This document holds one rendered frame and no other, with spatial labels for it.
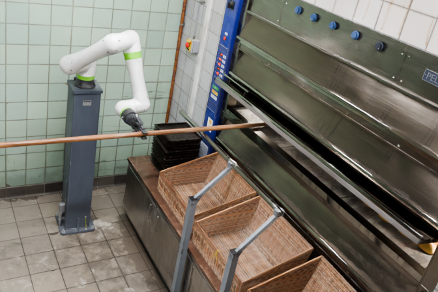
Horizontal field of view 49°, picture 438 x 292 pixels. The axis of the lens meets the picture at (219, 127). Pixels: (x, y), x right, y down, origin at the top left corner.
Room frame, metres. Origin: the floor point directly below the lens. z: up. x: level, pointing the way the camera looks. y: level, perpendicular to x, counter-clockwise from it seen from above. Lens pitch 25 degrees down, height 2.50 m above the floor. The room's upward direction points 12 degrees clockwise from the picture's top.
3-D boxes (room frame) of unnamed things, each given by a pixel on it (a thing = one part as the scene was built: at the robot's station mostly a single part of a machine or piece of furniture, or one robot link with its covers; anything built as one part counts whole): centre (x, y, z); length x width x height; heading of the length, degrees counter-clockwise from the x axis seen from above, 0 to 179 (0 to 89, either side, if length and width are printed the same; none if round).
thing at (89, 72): (3.06, 0.99, 1.36); 0.16 x 0.13 x 0.19; 158
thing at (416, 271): (2.52, -0.55, 1.16); 1.80 x 0.06 x 0.04; 34
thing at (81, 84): (3.12, 1.01, 1.23); 0.26 x 0.15 x 0.06; 32
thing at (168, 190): (2.83, 0.00, 0.72); 0.56 x 0.49 x 0.28; 33
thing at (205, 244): (2.33, -0.32, 0.72); 0.56 x 0.49 x 0.28; 35
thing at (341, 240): (2.50, -0.53, 1.02); 1.79 x 0.11 x 0.19; 34
